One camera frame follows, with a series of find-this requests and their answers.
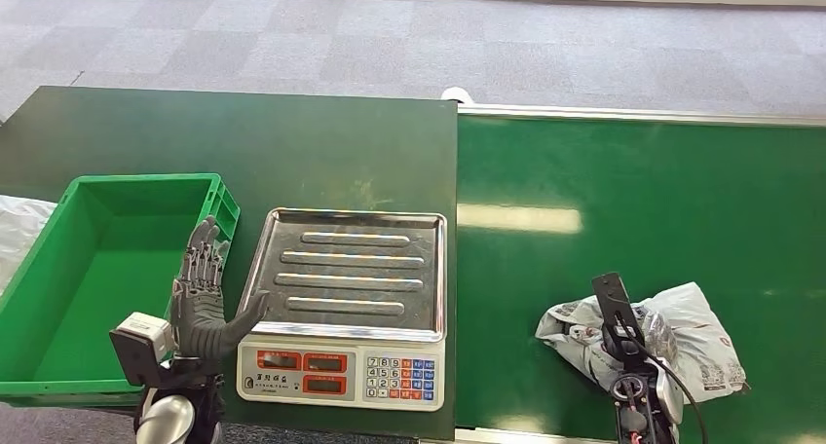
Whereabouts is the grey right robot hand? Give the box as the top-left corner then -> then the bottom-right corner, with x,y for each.
635,309 -> 679,366

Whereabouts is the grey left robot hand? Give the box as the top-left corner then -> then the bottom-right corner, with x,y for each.
169,215 -> 271,361

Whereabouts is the white mailer bag red print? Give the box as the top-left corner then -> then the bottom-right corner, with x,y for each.
534,281 -> 751,405

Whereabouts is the green conveyor belt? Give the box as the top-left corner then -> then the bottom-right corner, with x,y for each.
454,113 -> 826,444

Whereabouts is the green plastic crate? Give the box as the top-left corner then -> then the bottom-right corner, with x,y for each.
0,172 -> 242,409

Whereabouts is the white electronic scale steel tray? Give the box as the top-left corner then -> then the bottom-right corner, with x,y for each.
235,207 -> 448,414

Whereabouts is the white plastic bag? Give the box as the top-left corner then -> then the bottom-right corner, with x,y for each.
0,194 -> 58,291

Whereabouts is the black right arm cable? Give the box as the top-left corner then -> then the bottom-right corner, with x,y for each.
613,311 -> 710,444

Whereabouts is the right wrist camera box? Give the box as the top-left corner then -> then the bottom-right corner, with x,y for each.
590,272 -> 648,368

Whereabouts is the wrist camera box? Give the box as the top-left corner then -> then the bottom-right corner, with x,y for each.
108,312 -> 176,389
590,272 -> 648,368

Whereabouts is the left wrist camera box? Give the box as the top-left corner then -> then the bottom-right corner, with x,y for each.
108,312 -> 176,389

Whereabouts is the silver conveyor side rail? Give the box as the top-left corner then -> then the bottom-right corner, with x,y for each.
453,427 -> 615,444
456,102 -> 826,128

